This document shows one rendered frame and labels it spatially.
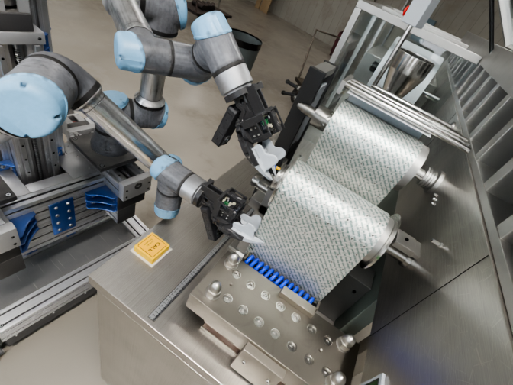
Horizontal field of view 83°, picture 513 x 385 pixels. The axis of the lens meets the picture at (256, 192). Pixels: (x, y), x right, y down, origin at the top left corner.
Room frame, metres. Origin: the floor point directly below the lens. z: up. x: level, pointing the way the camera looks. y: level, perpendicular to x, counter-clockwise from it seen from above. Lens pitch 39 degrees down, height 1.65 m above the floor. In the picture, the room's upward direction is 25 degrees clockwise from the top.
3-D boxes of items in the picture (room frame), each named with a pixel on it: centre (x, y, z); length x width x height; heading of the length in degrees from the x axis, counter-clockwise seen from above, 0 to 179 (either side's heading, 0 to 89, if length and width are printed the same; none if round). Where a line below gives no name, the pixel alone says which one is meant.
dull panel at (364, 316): (1.55, -0.64, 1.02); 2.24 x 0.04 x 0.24; 167
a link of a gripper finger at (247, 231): (0.51, -0.02, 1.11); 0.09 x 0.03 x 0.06; 76
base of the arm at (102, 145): (0.90, 0.65, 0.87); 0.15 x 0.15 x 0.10
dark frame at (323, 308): (0.59, -0.22, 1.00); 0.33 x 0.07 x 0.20; 77
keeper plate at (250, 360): (0.28, -0.17, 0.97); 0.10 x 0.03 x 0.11; 77
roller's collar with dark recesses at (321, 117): (0.83, -0.09, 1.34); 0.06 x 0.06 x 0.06; 77
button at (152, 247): (0.48, 0.21, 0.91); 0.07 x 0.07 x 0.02; 77
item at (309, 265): (0.50, -0.16, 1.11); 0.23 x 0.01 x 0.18; 77
